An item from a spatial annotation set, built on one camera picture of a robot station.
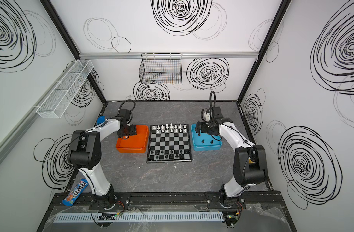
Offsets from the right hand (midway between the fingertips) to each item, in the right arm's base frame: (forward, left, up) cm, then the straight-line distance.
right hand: (201, 128), depth 90 cm
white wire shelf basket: (-2, +77, +23) cm, 80 cm away
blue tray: (-3, -4, -12) cm, 13 cm away
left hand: (+2, +47, -8) cm, 48 cm away
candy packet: (-36, +69, -10) cm, 79 cm away
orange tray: (-7, +40, -7) cm, 42 cm away
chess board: (-5, +20, -9) cm, 23 cm away
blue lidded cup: (+7, +67, 0) cm, 67 cm away
